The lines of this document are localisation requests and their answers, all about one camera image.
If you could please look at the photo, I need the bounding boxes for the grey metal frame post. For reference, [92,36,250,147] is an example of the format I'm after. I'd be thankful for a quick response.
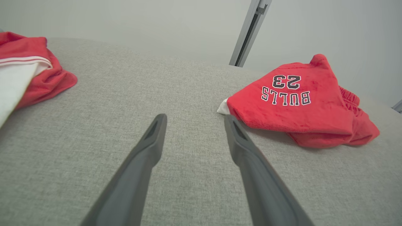
[229,0,273,67]

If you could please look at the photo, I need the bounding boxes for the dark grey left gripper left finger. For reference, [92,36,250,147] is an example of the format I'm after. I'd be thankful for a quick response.
[80,114,168,226]

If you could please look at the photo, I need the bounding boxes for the red Bulls shorts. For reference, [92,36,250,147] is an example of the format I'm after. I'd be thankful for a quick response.
[217,54,380,148]

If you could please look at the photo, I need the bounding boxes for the red white Bulls jersey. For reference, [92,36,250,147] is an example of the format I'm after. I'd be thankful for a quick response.
[0,31,78,129]

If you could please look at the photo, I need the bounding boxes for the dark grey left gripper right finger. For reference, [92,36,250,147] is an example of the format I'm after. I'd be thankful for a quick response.
[224,115,315,226]

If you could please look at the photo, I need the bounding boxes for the grey fabric sofa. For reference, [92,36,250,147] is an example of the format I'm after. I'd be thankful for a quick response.
[0,38,402,226]

